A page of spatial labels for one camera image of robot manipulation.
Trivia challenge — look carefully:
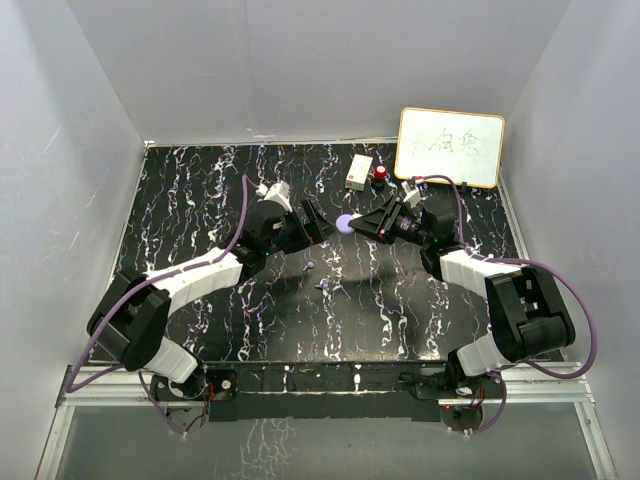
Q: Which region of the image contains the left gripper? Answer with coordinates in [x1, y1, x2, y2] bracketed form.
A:
[263, 199, 336, 257]

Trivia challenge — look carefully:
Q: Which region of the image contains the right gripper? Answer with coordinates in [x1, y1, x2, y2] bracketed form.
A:
[349, 196, 431, 248]

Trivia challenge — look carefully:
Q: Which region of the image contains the purple round earbud case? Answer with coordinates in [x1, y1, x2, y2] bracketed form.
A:
[335, 214, 354, 235]

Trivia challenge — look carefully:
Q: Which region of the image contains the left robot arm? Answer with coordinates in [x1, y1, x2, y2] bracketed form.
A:
[87, 200, 336, 399]

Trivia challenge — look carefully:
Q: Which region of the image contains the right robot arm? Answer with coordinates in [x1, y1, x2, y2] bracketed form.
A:
[349, 198, 575, 397]

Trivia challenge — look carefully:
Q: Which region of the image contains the red emergency stop button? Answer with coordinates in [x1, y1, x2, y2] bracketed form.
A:
[371, 165, 388, 192]

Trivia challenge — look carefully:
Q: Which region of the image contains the white cardboard box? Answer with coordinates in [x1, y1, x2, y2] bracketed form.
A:
[345, 154, 373, 192]

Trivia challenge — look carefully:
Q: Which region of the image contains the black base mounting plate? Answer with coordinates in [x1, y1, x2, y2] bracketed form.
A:
[151, 361, 501, 423]

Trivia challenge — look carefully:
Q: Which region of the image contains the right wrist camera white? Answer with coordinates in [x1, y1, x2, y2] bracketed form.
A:
[401, 180, 422, 209]

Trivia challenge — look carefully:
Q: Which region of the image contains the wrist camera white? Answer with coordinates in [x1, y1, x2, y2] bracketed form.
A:
[401, 180, 422, 209]
[256, 181, 293, 212]

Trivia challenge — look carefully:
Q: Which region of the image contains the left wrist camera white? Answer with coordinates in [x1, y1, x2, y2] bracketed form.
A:
[256, 181, 293, 212]

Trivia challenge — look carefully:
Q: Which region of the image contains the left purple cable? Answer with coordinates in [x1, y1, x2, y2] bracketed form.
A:
[66, 174, 266, 434]

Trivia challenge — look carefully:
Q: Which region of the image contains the white whiteboard yellow frame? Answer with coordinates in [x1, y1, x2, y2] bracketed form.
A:
[394, 107, 506, 189]

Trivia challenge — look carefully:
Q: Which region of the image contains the aluminium frame rail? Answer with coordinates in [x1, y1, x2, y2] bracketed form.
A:
[37, 361, 617, 479]

